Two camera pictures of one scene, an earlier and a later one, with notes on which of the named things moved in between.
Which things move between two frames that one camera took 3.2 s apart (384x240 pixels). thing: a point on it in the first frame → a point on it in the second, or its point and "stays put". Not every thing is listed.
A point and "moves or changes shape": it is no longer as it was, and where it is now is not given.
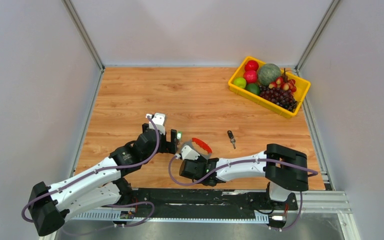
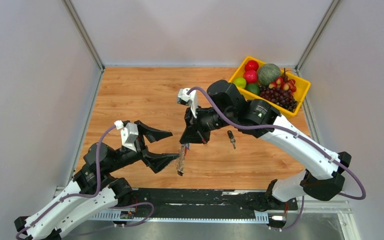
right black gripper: x=199 y=159 → x=193 y=135
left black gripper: x=169 y=146 → x=158 y=161
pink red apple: x=250 y=76 stays put
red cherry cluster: x=284 y=82 stays put
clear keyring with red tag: x=199 y=146 moves or changes shape
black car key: x=230 y=135 stays put
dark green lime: x=253 y=88 stays put
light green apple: x=240 y=82 stays put
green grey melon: x=268 y=73 stays put
